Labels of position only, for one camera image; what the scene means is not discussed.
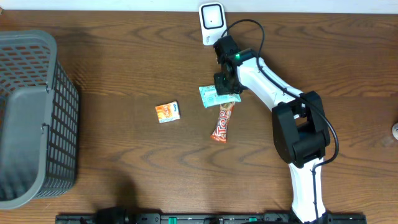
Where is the mint green wipes packet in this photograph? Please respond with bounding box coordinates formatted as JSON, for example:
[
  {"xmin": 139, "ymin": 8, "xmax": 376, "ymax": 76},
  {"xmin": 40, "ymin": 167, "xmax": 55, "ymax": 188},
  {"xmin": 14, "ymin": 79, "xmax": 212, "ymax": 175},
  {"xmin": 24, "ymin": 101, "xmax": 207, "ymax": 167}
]
[{"xmin": 198, "ymin": 85, "xmax": 241, "ymax": 108}]

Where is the red chocolate bar wrapper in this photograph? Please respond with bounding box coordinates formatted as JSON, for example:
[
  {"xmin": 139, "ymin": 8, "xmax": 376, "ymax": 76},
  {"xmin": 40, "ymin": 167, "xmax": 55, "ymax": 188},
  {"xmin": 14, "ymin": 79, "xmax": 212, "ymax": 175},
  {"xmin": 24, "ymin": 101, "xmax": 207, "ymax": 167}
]
[{"xmin": 211, "ymin": 102, "xmax": 235, "ymax": 143}]

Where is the orange small box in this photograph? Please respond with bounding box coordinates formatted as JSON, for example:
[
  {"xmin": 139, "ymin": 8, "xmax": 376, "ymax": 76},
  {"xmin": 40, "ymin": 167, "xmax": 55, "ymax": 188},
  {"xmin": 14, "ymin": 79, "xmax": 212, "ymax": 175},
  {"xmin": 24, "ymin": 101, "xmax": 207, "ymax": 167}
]
[{"xmin": 155, "ymin": 101, "xmax": 180, "ymax": 123}]

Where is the green lid jar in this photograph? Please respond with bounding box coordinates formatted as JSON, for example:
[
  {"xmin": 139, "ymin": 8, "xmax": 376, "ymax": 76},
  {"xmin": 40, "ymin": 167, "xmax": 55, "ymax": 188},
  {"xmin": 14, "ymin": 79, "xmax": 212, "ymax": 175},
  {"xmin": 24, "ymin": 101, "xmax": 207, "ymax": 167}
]
[{"xmin": 392, "ymin": 123, "xmax": 398, "ymax": 139}]

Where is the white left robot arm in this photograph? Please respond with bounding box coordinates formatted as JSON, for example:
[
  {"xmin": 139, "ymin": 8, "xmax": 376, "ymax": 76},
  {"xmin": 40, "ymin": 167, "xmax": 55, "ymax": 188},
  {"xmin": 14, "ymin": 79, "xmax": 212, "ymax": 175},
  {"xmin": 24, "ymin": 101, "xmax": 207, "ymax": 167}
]
[{"xmin": 93, "ymin": 207, "xmax": 135, "ymax": 224}]

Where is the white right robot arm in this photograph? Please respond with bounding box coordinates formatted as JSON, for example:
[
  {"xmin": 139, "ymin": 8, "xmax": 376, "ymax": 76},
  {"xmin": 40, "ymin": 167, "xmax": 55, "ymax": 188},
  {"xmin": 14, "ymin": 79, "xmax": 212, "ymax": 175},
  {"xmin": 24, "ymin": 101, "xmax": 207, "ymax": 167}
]
[{"xmin": 213, "ymin": 35, "xmax": 330, "ymax": 223}]

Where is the white barcode scanner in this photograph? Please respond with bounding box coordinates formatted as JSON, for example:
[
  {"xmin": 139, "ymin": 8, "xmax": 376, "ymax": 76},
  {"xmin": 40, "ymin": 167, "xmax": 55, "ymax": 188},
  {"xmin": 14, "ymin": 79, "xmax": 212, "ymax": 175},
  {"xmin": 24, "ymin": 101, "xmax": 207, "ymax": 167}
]
[{"xmin": 199, "ymin": 2, "xmax": 227, "ymax": 45}]

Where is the grey plastic basket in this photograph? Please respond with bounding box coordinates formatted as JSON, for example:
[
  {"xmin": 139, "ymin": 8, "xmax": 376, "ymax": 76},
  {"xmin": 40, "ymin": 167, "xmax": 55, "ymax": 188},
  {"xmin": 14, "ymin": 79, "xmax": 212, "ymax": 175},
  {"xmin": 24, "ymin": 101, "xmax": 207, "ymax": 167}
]
[{"xmin": 1, "ymin": 30, "xmax": 80, "ymax": 210}]

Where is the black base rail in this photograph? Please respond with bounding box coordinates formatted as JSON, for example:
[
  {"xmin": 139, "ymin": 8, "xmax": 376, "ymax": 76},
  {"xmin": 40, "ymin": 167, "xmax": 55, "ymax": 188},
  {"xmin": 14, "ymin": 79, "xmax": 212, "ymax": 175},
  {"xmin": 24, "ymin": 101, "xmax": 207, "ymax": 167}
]
[{"xmin": 55, "ymin": 212, "xmax": 368, "ymax": 224}]

